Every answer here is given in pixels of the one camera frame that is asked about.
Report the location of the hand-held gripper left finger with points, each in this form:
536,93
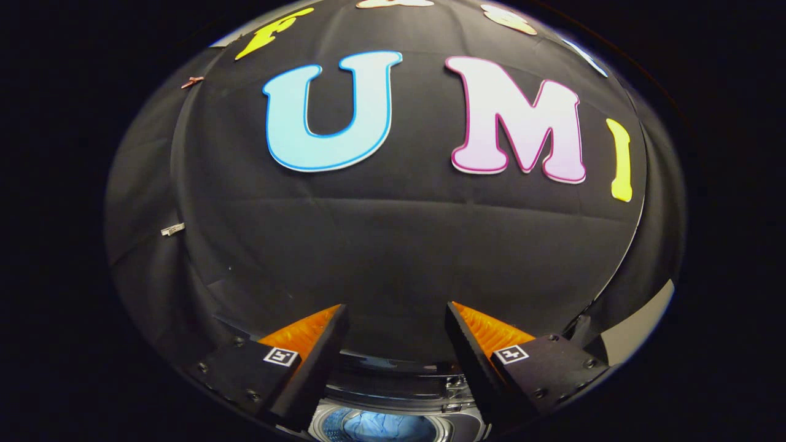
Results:
304,387

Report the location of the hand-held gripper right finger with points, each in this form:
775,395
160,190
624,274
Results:
476,374

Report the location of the grey top-load washing machine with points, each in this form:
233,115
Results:
399,390

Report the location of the light blue shirt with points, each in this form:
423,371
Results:
384,426

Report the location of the black backdrop cloth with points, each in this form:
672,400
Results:
393,258

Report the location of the silver cloth clip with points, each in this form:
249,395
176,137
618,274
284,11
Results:
172,229

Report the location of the copper cloth clip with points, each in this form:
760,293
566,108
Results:
192,81

